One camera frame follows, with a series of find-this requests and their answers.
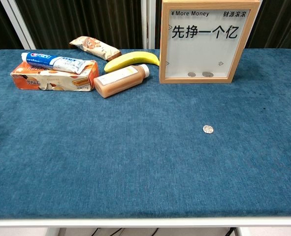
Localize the blue table cloth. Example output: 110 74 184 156
0 49 291 219

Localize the white partition frame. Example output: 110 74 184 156
140 0 156 49
0 0 36 50

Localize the orange snack box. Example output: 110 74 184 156
10 60 99 92

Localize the brown drink bottle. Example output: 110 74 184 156
93 63 150 98

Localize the yellow banana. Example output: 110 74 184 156
103 51 161 73

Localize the white blue toothpaste tube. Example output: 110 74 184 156
21 52 95 75

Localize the wooden coin box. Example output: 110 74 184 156
159 0 261 85

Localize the beige snack bar wrapper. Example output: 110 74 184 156
69 36 122 61

